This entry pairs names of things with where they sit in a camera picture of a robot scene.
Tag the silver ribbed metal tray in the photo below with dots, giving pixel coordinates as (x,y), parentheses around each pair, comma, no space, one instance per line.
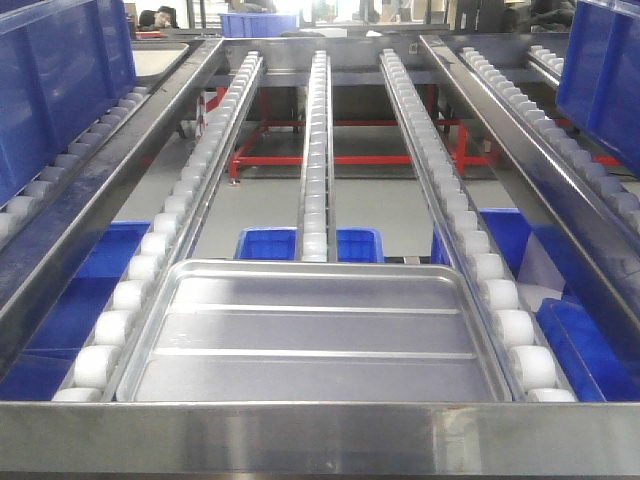
(251,331)

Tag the steel front shelf bar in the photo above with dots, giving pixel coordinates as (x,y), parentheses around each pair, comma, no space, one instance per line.
(316,439)

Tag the centre white roller track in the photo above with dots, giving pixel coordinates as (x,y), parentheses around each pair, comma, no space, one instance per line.
(314,237)

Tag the white roller track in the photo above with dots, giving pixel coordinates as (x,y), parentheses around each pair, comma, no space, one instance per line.
(171,237)
(314,237)
(450,200)

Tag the small blue bin below centre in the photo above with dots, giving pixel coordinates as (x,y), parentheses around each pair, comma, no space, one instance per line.
(355,244)

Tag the distant blue crate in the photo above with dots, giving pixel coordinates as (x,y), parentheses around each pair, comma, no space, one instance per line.
(257,25)

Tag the right white roller track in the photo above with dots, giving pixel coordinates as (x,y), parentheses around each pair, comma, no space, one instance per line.
(450,200)

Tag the left white roller track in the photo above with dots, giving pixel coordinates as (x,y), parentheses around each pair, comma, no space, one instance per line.
(171,237)

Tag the seated person in background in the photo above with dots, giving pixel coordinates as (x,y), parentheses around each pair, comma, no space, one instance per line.
(162,18)

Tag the far right roller track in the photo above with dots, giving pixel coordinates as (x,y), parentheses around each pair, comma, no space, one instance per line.
(622,202)

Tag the large blue bin left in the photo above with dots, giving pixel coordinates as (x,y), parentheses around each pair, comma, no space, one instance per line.
(63,65)

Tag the large blue bin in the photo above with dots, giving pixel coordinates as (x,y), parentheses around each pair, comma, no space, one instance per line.
(63,65)
(599,86)

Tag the blue bin below left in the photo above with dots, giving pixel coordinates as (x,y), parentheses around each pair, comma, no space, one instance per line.
(48,356)

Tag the large blue bin right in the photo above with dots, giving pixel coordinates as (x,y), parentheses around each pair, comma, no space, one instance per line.
(599,86)

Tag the red metal floor frame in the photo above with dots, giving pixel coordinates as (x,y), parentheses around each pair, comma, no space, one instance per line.
(362,148)

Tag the left steel divider rail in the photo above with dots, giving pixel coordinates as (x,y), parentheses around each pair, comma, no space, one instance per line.
(39,261)

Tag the steel divider rail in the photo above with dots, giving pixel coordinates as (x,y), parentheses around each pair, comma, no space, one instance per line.
(39,261)
(599,252)

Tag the right steel divider rail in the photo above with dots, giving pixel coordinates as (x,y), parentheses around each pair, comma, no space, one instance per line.
(599,252)

